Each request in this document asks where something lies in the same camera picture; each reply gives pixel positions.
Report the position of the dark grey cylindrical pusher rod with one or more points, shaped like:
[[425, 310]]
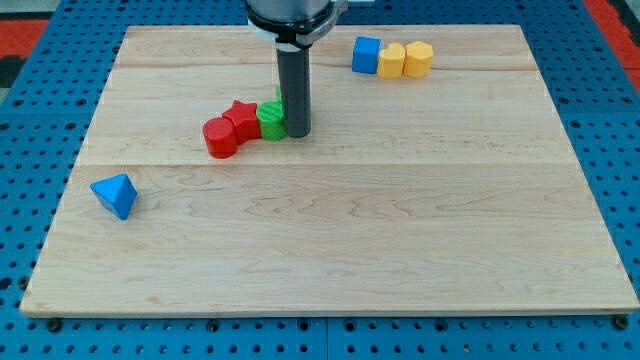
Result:
[[294, 81]]

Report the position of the blue triangle block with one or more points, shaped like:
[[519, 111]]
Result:
[[117, 194]]

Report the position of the green cylinder block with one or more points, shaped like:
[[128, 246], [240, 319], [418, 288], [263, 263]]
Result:
[[271, 121]]

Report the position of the blue cube block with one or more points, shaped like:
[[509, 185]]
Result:
[[365, 55]]

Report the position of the red star block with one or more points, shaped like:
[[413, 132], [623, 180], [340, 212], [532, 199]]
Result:
[[244, 119]]

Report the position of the yellow heart block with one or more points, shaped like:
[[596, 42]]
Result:
[[391, 61]]

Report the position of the red cylinder block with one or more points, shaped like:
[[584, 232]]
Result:
[[220, 139]]

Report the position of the yellow hexagon block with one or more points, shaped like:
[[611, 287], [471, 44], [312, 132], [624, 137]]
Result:
[[418, 60]]

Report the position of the light wooden board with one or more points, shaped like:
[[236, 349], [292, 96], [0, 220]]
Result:
[[455, 194]]

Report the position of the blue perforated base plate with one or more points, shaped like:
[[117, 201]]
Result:
[[46, 114]]

